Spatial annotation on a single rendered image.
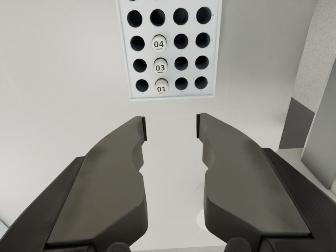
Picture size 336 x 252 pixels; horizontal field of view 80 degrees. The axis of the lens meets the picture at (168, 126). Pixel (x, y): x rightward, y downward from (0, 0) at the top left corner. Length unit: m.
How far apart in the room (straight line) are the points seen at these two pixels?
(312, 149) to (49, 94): 0.27
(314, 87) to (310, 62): 0.14
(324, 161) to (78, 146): 0.27
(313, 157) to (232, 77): 0.11
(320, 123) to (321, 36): 1.03
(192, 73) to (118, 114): 0.11
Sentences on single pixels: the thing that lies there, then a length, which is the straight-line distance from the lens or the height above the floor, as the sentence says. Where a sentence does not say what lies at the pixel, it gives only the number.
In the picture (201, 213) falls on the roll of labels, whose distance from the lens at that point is 0.31.
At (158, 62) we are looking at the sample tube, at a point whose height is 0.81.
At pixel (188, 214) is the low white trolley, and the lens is 0.38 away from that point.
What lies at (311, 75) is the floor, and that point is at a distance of 1.26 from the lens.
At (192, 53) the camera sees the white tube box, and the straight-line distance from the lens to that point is 0.19.
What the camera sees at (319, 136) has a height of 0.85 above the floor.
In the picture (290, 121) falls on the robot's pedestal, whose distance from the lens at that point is 0.90.
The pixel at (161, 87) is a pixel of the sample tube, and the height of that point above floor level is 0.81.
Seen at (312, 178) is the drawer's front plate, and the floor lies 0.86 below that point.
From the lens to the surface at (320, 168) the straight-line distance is 0.21.
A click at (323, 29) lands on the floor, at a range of 1.22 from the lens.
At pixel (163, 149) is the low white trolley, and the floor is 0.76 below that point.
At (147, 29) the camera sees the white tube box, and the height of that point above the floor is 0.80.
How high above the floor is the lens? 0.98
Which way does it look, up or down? 60 degrees down
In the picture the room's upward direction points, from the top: 178 degrees clockwise
